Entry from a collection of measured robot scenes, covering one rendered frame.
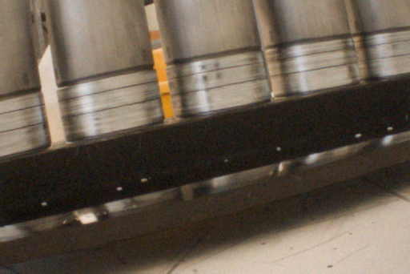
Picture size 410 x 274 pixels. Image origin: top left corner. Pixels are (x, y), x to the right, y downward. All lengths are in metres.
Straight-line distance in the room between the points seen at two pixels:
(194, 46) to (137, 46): 0.01
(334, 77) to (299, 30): 0.01
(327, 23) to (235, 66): 0.03
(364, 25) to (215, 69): 0.05
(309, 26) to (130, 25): 0.05
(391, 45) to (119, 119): 0.08
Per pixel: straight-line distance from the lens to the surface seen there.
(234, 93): 0.16
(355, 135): 0.16
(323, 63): 0.17
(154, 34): 5.13
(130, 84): 0.15
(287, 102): 0.16
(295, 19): 0.17
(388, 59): 0.19
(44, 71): 0.32
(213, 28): 0.16
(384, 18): 0.19
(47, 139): 0.15
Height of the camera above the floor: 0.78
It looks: 5 degrees down
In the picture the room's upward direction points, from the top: 11 degrees counter-clockwise
